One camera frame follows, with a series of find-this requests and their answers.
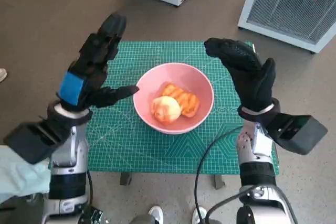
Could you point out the pink bowl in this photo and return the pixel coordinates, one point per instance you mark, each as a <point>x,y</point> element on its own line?
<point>152,82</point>

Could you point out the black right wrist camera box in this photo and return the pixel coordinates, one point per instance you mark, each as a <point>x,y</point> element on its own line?
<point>302,134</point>

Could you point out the grey table leg bracket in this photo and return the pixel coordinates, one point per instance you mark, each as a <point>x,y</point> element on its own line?
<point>125,179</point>
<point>218,180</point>

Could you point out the striped oblong toy bread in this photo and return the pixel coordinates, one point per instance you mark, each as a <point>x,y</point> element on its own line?
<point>189,100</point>

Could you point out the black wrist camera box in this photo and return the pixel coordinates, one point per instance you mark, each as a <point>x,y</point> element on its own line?
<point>302,134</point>
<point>34,140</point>

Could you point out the large white mesh cabinet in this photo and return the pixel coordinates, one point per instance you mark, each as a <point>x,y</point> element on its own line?
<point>288,9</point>

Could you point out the green cutting mat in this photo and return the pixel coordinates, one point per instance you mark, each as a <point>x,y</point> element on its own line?
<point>157,153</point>

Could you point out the round toy bread bun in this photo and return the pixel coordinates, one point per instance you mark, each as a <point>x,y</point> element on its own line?
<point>166,110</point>

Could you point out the white shoe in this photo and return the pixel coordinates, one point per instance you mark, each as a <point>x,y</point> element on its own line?
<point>156,214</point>
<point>199,214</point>

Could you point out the person's shoe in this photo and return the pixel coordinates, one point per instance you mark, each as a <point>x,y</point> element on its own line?
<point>2,75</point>

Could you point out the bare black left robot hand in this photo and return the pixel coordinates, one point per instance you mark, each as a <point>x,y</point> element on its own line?
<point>92,64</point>

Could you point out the pale blue cloth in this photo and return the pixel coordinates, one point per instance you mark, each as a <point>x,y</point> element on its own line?
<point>18,176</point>

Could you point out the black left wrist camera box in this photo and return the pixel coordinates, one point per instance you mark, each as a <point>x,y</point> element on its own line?
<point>34,140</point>

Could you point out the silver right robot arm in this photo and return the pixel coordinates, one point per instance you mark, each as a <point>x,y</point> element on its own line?
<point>257,174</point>

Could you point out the black electronic device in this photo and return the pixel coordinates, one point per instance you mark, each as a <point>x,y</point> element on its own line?
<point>92,216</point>

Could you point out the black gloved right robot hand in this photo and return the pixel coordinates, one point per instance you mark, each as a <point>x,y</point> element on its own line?
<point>254,82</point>

